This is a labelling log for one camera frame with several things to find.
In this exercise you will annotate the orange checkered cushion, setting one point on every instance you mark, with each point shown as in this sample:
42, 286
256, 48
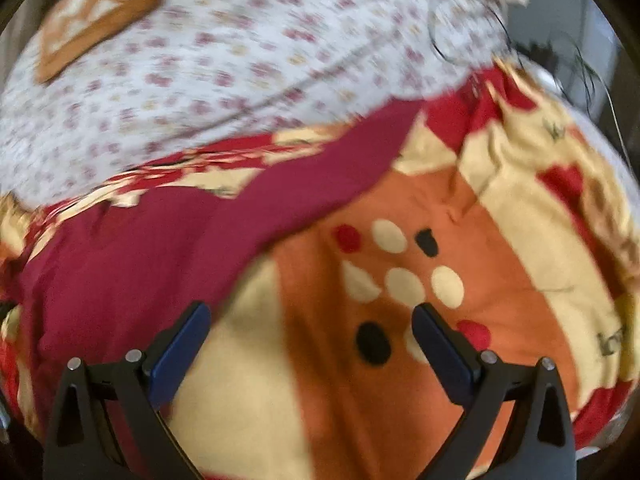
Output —
73, 27

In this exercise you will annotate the maroon sweater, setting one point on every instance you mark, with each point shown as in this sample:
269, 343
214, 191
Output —
118, 266

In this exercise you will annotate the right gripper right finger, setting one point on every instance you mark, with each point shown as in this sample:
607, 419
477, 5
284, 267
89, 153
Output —
538, 442

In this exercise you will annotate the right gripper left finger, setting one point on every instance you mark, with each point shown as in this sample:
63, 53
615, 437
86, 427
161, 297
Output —
106, 422

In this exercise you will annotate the red orange cream blanket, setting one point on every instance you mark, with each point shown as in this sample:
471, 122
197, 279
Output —
497, 212

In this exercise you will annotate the white floral quilt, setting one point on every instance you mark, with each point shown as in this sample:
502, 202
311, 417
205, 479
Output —
193, 72

